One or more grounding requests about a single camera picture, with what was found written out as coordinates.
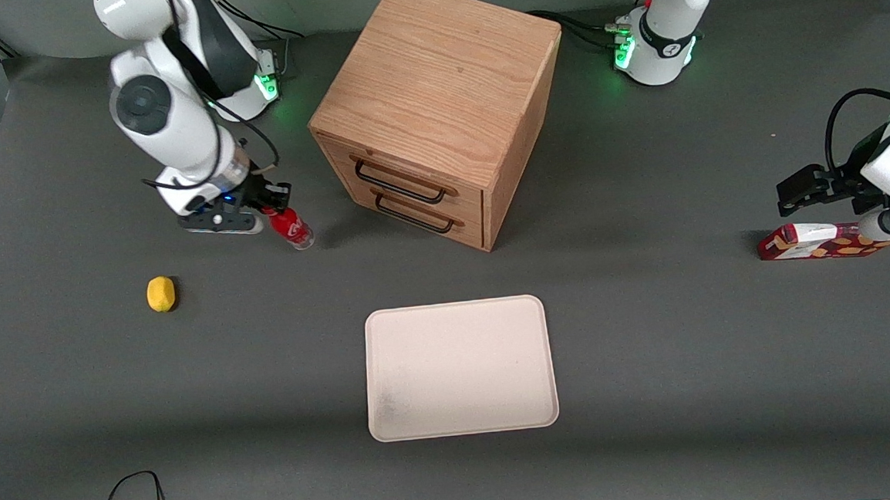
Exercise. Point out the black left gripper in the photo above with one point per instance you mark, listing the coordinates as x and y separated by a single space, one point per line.
855 181

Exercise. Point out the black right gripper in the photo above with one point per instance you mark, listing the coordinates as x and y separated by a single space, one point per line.
261 190

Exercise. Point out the red coke bottle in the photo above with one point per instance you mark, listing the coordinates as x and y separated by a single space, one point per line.
291 228

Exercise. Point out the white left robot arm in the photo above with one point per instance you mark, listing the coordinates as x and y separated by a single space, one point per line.
664 43

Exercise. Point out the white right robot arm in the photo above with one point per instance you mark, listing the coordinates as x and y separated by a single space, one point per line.
167 120

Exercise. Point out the beige rectangular tray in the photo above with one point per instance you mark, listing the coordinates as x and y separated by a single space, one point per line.
460 369

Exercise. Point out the red tartan cookie box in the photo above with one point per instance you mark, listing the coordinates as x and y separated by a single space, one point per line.
808 245

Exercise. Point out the yellow lemon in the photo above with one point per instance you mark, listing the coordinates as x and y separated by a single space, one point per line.
160 294

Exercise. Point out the wooden lower drawer front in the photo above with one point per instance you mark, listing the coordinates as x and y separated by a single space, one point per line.
459 230

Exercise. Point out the wooden drawer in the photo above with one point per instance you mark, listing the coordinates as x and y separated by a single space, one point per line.
459 230
465 198

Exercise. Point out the wooden upper drawer front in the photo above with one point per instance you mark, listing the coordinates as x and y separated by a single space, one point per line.
465 198

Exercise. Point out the wooden two-drawer cabinet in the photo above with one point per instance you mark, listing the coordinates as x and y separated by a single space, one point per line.
442 72

